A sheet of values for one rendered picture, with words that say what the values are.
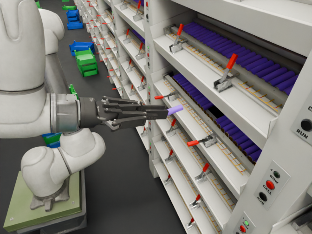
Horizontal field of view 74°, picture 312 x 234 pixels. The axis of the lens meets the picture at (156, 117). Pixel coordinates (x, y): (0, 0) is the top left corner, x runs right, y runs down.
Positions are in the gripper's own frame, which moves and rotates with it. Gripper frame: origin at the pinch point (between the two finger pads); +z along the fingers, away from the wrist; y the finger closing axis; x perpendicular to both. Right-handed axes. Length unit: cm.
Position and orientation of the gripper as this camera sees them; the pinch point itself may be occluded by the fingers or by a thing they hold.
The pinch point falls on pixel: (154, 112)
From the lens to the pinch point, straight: 58.1
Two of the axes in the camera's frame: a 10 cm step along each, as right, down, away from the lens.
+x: -2.5, 8.1, 5.3
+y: -3.7, -5.9, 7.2
